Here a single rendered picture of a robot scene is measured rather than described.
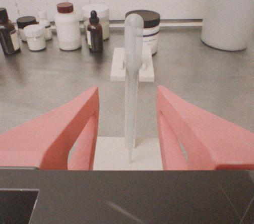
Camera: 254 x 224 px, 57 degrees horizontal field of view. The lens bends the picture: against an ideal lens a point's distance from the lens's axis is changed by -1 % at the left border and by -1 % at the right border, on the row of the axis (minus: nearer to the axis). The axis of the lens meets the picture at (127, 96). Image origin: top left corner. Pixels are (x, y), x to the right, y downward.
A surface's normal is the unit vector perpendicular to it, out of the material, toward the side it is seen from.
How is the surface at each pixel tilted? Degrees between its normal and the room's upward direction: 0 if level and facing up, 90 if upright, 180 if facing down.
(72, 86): 0
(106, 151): 0
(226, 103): 0
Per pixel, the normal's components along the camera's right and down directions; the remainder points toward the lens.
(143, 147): 0.01, -0.80
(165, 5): 0.08, 0.60
